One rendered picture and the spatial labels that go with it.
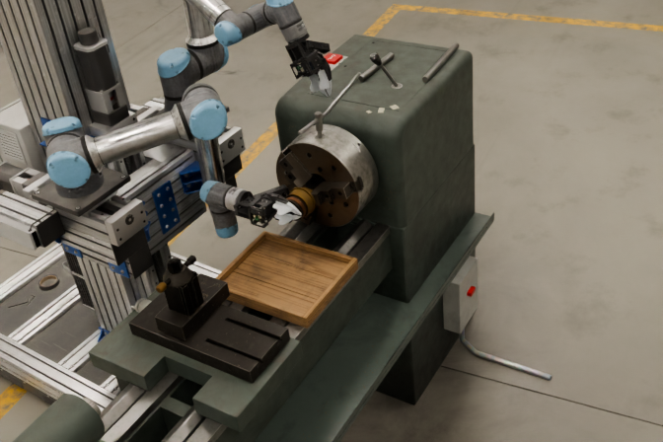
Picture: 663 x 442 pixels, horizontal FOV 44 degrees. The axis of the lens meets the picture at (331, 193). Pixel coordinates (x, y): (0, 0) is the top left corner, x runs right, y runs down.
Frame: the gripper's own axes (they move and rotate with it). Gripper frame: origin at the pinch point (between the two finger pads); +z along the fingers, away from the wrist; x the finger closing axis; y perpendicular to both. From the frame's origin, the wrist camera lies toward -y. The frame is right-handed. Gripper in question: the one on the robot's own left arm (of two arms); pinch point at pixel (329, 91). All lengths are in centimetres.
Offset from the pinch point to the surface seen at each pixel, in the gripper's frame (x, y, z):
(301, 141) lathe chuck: -3.7, 17.6, 7.9
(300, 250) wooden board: -16, 28, 40
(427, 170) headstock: 10.6, -16.2, 40.7
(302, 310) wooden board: -1, 52, 47
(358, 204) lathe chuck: 6.7, 18.2, 32.3
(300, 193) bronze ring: -3.3, 28.6, 20.3
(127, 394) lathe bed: -27, 99, 38
